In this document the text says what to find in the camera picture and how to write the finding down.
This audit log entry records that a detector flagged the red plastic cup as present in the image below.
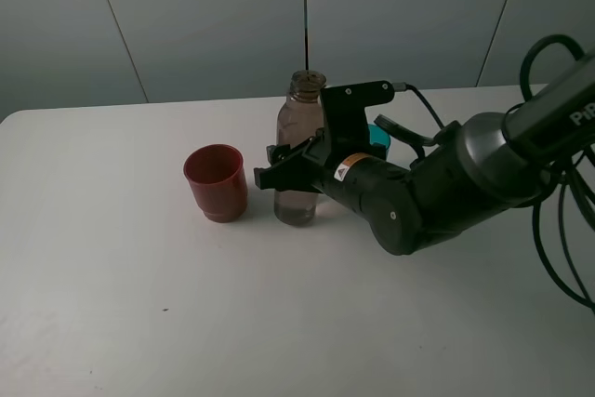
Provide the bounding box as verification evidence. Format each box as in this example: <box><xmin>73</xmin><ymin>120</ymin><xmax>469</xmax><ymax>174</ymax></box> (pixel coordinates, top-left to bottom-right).
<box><xmin>183</xmin><ymin>144</ymin><xmax>247</xmax><ymax>223</ymax></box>

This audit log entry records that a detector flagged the black camera cable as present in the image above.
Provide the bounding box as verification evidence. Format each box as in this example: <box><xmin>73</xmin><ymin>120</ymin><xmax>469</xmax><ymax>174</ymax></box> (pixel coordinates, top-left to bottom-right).
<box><xmin>392</xmin><ymin>33</ymin><xmax>595</xmax><ymax>310</ymax></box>

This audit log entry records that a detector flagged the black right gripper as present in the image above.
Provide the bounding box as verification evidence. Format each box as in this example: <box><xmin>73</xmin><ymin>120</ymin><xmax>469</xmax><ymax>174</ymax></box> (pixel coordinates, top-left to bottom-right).
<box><xmin>254</xmin><ymin>126</ymin><xmax>409</xmax><ymax>211</ymax></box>

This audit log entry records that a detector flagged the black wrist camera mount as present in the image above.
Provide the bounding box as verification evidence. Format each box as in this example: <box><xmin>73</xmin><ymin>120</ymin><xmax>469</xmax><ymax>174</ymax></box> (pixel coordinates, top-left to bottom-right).
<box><xmin>320</xmin><ymin>81</ymin><xmax>395</xmax><ymax>159</ymax></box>

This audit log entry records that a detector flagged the teal translucent cup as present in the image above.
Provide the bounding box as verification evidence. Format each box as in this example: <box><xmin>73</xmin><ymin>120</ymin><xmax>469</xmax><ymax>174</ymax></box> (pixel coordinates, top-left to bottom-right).
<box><xmin>368</xmin><ymin>124</ymin><xmax>391</xmax><ymax>159</ymax></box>

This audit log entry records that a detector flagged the clear smoky plastic bottle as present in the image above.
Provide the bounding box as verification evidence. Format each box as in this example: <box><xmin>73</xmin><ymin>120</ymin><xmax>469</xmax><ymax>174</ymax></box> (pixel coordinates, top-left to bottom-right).
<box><xmin>274</xmin><ymin>70</ymin><xmax>326</xmax><ymax>227</ymax></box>

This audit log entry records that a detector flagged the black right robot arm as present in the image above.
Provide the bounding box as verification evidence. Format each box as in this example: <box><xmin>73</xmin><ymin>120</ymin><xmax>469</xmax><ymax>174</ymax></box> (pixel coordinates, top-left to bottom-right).
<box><xmin>254</xmin><ymin>54</ymin><xmax>594</xmax><ymax>256</ymax></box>

